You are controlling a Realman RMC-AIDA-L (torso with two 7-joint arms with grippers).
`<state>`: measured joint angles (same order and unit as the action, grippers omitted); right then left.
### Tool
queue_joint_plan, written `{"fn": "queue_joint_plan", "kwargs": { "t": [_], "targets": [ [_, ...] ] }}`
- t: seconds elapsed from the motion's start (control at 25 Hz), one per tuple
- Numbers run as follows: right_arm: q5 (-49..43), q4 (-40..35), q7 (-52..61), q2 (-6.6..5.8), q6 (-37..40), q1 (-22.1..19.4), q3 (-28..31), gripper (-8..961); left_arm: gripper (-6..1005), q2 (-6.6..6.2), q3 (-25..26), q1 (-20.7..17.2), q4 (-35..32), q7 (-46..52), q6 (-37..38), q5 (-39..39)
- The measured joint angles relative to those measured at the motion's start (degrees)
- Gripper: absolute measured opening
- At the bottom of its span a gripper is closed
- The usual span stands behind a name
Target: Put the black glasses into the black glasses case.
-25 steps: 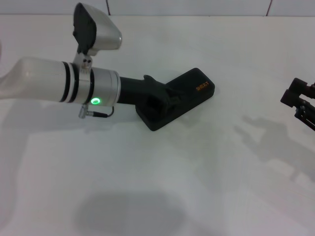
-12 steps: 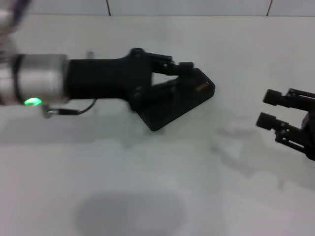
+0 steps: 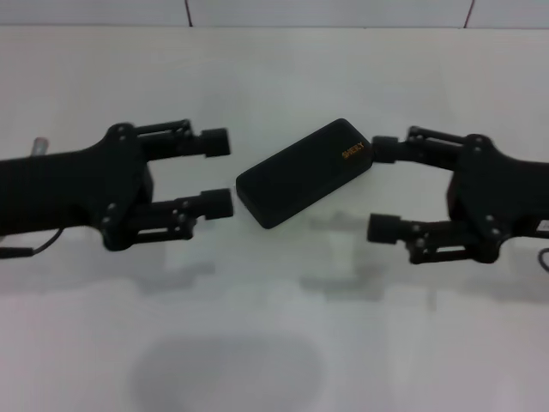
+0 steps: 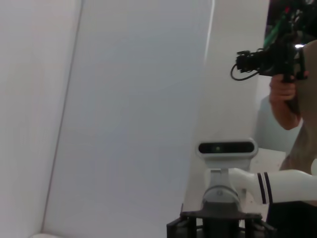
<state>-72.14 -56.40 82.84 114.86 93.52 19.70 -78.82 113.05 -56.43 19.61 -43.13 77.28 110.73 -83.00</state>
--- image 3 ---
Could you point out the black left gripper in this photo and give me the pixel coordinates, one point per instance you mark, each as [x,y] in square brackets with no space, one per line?
[77,189]

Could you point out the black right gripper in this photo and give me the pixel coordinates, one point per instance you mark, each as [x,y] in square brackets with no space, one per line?
[502,193]

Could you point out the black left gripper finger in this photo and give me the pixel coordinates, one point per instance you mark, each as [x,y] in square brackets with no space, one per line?
[214,204]
[214,141]

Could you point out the black glasses case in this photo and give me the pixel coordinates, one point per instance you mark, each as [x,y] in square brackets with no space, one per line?
[300,176]

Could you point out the left wrist silver plug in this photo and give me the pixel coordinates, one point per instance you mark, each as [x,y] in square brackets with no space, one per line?
[40,145]

